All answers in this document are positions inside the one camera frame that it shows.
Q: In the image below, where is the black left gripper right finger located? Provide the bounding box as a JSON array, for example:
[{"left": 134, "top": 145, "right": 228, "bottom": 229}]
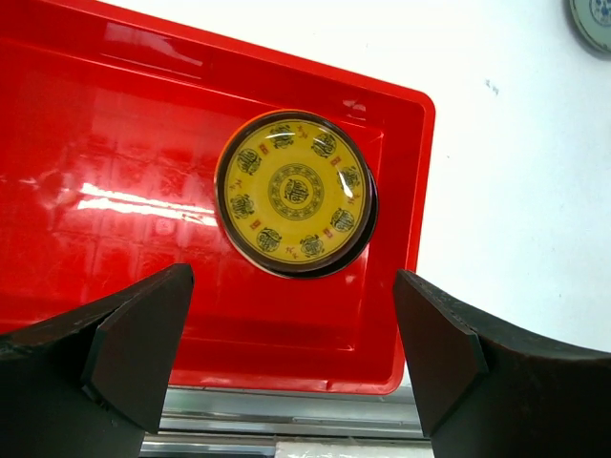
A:
[{"left": 393, "top": 270, "right": 610, "bottom": 457}]

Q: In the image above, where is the blue patterned plate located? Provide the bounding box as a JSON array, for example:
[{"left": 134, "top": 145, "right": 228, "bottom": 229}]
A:
[{"left": 568, "top": 0, "right": 611, "bottom": 55}]

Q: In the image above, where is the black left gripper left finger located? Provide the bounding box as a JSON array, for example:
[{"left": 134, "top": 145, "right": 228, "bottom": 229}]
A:
[{"left": 1, "top": 263, "right": 195, "bottom": 457}]

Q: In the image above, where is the red plastic bin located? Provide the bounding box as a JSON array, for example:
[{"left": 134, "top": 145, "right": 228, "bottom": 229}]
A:
[{"left": 1, "top": 1, "right": 435, "bottom": 395}]

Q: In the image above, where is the yellow patterned plate dark rim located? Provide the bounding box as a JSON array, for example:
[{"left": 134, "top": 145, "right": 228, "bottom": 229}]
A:
[{"left": 214, "top": 110, "right": 371, "bottom": 273}]

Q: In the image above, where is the aluminium frame rail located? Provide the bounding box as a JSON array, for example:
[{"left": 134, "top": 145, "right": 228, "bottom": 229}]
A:
[{"left": 140, "top": 386, "right": 433, "bottom": 457}]

